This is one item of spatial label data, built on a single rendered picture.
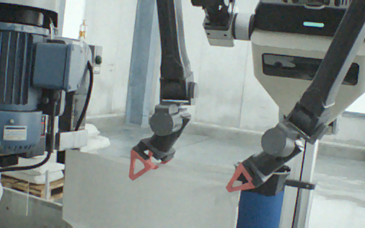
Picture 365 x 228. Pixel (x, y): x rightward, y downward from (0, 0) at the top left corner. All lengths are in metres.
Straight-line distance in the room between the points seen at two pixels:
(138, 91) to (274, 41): 8.61
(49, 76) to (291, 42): 0.77
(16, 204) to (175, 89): 1.00
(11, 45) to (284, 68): 0.83
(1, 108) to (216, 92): 8.68
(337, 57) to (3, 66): 0.65
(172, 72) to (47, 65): 0.32
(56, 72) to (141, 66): 9.04
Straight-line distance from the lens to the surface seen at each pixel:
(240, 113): 9.30
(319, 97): 0.95
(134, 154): 1.06
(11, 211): 1.87
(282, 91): 1.44
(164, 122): 0.98
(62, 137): 1.30
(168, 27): 1.00
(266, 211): 3.26
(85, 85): 1.36
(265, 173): 1.01
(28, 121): 0.87
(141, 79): 9.85
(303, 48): 1.32
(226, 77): 9.37
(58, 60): 0.84
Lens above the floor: 1.27
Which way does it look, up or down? 5 degrees down
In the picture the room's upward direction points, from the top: 6 degrees clockwise
